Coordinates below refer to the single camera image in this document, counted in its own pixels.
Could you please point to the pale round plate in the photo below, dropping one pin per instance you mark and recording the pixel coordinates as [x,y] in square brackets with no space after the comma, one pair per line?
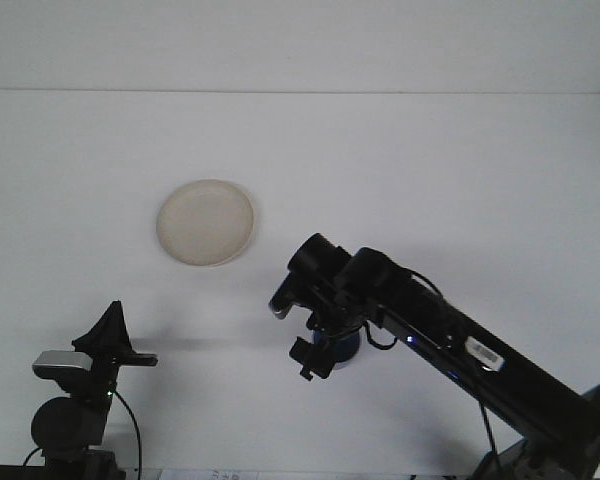
[205,222]

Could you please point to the pale blue cup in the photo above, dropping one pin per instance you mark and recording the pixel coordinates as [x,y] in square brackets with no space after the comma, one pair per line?
[347,350]

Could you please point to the black mounting platform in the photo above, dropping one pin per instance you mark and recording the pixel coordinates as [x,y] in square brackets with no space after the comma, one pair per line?
[5,473]

